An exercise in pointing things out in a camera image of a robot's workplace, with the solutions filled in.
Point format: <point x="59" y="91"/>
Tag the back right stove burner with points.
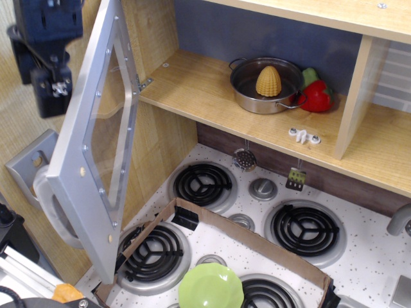
<point x="307" y="229"/>

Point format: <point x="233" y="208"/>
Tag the grey stove knob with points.
<point x="263" y="189"/>

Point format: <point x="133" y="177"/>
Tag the brown cardboard barrier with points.
<point x="245" y="252"/>

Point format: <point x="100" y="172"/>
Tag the front silver stove knob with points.
<point x="211" y="258"/>

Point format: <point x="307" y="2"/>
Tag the grey faucet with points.
<point x="400" y="221"/>

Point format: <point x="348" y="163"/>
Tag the front left stove burner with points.
<point x="158" y="263"/>

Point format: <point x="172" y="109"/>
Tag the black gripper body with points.
<point x="43" y="29"/>

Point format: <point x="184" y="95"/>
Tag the small silver stove knob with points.
<point x="243" y="220"/>

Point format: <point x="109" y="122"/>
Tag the front right stove burner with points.
<point x="261" y="290"/>

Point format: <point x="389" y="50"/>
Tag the black device at left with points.
<point x="15" y="236"/>

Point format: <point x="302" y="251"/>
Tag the white door latch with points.
<point x="302" y="136"/>

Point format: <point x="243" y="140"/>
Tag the grey wall phone holder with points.
<point x="24" y="166"/>

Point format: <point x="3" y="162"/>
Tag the steel pot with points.
<point x="243" y="82"/>

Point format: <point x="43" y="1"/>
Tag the green plastic plate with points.
<point x="210" y="285"/>

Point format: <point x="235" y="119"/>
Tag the orange toy food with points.
<point x="65" y="293"/>

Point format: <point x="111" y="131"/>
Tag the yellow toy corn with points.
<point x="269" y="82"/>

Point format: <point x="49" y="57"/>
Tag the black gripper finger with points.
<point x="27" y="63"/>
<point x="52" y="97"/>

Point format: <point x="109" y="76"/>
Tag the red toy pepper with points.
<point x="316" y="97"/>

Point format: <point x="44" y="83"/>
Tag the grey toy microwave door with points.
<point x="82" y="190"/>

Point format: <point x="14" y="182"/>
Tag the hanging metal strainer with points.
<point x="244" y="159"/>

